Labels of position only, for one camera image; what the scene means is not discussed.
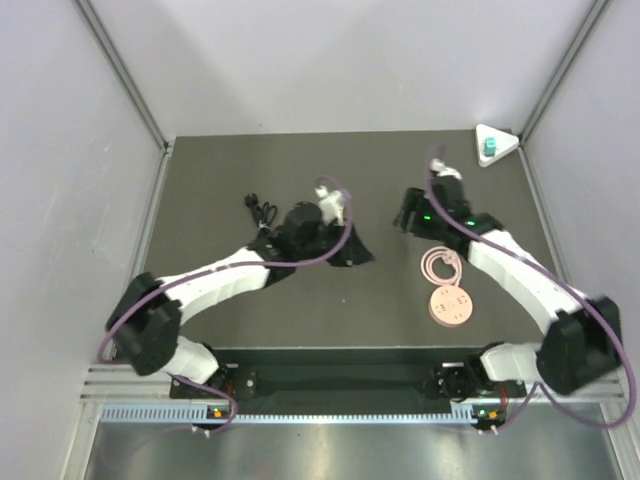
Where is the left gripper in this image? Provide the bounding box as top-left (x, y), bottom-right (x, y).
top-left (296, 219), bottom-right (376, 269)

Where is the pink round socket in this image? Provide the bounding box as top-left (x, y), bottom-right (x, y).
top-left (429, 285), bottom-right (473, 328)

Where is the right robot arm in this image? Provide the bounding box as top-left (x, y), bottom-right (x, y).
top-left (394, 176), bottom-right (622, 396)

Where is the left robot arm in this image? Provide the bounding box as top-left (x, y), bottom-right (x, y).
top-left (106, 202), bottom-right (374, 397)

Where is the teal plug adapter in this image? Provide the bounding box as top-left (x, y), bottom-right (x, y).
top-left (483, 137), bottom-right (497, 157)

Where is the white triangular socket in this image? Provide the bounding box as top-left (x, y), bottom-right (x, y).
top-left (475, 124), bottom-right (520, 168)

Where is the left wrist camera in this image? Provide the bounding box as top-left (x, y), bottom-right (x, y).
top-left (315, 185), bottom-right (345, 226)

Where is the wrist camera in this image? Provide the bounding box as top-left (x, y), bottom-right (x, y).
top-left (429, 158), bottom-right (462, 181)
top-left (315, 185), bottom-right (345, 226)

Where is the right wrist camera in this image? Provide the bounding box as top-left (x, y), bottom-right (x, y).
top-left (429, 158), bottom-right (462, 181)

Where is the black power cord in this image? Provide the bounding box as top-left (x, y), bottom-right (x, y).
top-left (242, 192), bottom-right (280, 236)

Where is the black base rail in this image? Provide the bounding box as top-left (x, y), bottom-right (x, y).
top-left (171, 347), bottom-right (495, 401)

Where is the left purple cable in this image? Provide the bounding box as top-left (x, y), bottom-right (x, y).
top-left (96, 174), bottom-right (357, 434)

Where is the grey cable duct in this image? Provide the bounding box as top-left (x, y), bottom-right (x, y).
top-left (100, 404), bottom-right (499, 425)

